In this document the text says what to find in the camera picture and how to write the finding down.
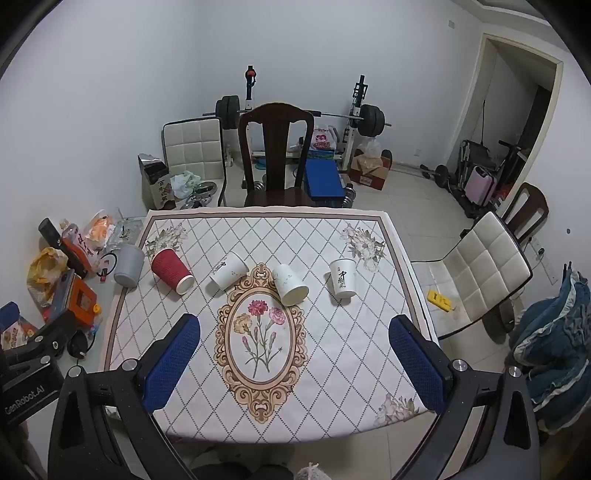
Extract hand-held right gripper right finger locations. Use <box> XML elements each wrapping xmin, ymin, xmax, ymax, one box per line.
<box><xmin>389</xmin><ymin>315</ymin><xmax>542</xmax><ymax>480</ymax></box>

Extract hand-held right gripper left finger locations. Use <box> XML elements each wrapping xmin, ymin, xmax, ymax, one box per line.
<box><xmin>47</xmin><ymin>313</ymin><xmax>202</xmax><ymax>480</ymax></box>

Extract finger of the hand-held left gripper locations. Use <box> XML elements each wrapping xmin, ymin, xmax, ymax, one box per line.
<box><xmin>8</xmin><ymin>314</ymin><xmax>87</xmax><ymax>366</ymax></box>

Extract red ribbed paper cup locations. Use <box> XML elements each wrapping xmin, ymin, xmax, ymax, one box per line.
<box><xmin>151</xmin><ymin>248</ymin><xmax>195</xmax><ymax>295</ymax></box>

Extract white cup with black mark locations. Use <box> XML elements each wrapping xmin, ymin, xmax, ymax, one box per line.
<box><xmin>210</xmin><ymin>252</ymin><xmax>250</xmax><ymax>291</ymax></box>

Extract white cup with dark print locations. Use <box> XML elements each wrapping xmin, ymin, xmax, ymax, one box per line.
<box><xmin>329</xmin><ymin>258</ymin><xmax>358</xmax><ymax>306</ymax></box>

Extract white speckled paper cup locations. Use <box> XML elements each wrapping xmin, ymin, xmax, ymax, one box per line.
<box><xmin>271</xmin><ymin>263</ymin><xmax>310</xmax><ymax>307</ymax></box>

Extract grey plastic cup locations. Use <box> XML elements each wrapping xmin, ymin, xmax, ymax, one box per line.
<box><xmin>113</xmin><ymin>244</ymin><xmax>145</xmax><ymax>289</ymax></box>

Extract black headphones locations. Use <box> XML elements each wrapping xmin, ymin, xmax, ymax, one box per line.
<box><xmin>67</xmin><ymin>329</ymin><xmax>96</xmax><ymax>359</ymax></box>

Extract printed snack packet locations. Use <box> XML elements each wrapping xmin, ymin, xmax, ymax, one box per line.
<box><xmin>0</xmin><ymin>318</ymin><xmax>38</xmax><ymax>352</ymax></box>

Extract orange box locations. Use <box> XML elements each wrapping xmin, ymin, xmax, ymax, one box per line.
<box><xmin>41</xmin><ymin>276</ymin><xmax>100</xmax><ymax>325</ymax></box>

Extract yellow plastic bag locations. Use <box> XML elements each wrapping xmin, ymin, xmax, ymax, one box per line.
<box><xmin>27</xmin><ymin>247</ymin><xmax>69</xmax><ymax>308</ymax></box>

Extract red printed package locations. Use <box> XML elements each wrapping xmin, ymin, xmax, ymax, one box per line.
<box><xmin>62</xmin><ymin>231</ymin><xmax>106</xmax><ymax>274</ymax></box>

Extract floral diamond pattern tablecloth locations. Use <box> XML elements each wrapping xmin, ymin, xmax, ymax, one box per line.
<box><xmin>102</xmin><ymin>208</ymin><xmax>439</xmax><ymax>446</ymax></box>

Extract black rectangular bar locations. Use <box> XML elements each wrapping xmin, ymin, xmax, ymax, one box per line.
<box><xmin>38</xmin><ymin>218</ymin><xmax>88</xmax><ymax>278</ymax></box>

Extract orange snack bag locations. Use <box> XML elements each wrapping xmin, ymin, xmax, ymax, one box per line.
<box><xmin>83</xmin><ymin>210</ymin><xmax>118</xmax><ymax>245</ymax></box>

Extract white padded chair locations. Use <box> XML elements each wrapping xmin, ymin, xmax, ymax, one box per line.
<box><xmin>161</xmin><ymin>117</ymin><xmax>228</xmax><ymax>208</ymax></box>
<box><xmin>410</xmin><ymin>211</ymin><xmax>534</xmax><ymax>341</ymax></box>

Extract clear plastic container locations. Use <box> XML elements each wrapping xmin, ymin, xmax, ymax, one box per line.
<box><xmin>108</xmin><ymin>217</ymin><xmax>145</xmax><ymax>246</ymax></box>

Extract blue denim clothing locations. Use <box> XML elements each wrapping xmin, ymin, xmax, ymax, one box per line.
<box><xmin>508</xmin><ymin>263</ymin><xmax>591</xmax><ymax>432</ymax></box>

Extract black carton box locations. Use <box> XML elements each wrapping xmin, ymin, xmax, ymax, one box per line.
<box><xmin>137</xmin><ymin>153</ymin><xmax>171</xmax><ymax>210</ymax></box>

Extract green white cloth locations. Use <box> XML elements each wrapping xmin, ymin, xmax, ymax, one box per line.
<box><xmin>170</xmin><ymin>171</ymin><xmax>202</xmax><ymax>197</ymax></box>

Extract pink suitcase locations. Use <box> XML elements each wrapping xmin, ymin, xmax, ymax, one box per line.
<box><xmin>464</xmin><ymin>166</ymin><xmax>497</xmax><ymax>208</ymax></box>

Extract black floor dumbbell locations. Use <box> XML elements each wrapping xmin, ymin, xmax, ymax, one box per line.
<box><xmin>420</xmin><ymin>164</ymin><xmax>451</xmax><ymax>189</ymax></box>

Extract dark wooden chair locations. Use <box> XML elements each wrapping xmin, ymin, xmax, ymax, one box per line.
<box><xmin>499</xmin><ymin>182</ymin><xmax>550</xmax><ymax>245</ymax></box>
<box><xmin>238</xmin><ymin>102</ymin><xmax>315</xmax><ymax>208</ymax></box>

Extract brown cardboard box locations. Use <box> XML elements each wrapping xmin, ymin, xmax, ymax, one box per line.
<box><xmin>348</xmin><ymin>150</ymin><xmax>393</xmax><ymax>191</ymax></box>

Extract blue weight bench pad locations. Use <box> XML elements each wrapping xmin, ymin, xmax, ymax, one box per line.
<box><xmin>304</xmin><ymin>158</ymin><xmax>346</xmax><ymax>201</ymax></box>

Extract black folded cart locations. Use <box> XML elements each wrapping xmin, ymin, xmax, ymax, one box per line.
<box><xmin>457</xmin><ymin>138</ymin><xmax>491</xmax><ymax>195</ymax></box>

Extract pink plastic bag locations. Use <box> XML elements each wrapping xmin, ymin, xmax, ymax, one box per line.
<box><xmin>309</xmin><ymin>127</ymin><xmax>338</xmax><ymax>152</ymax></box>

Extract black barbell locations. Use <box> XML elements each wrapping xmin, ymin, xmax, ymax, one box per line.
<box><xmin>203</xmin><ymin>95</ymin><xmax>393</xmax><ymax>138</ymax></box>

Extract white squat rack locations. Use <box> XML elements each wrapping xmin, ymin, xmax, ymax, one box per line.
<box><xmin>240</xmin><ymin>66</ymin><xmax>370</xmax><ymax>171</ymax></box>

